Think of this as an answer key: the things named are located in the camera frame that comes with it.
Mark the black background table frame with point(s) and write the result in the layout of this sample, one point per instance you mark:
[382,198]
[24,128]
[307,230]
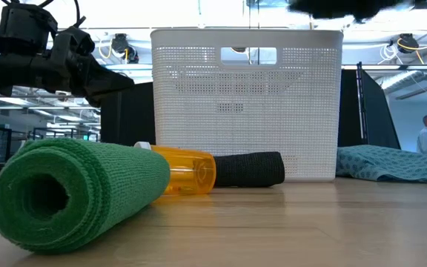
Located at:
[65,130]

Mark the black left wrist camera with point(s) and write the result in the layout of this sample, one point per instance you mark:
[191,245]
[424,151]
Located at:
[26,27]

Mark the black bandage roll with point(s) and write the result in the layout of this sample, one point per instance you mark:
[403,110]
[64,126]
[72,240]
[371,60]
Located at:
[250,168]

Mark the white perforated plastic basket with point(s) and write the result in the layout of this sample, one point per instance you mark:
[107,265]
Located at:
[198,126]

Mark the orange pill bottle white cap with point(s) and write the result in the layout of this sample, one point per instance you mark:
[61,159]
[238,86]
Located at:
[187,170]

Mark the teal patterned cloth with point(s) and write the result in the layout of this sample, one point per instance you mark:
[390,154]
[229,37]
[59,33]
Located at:
[395,165]

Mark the black partition panel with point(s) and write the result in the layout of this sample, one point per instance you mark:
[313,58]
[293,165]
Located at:
[135,118]
[378,118]

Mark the green bandage roll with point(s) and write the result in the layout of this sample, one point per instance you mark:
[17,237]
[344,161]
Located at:
[124,174]

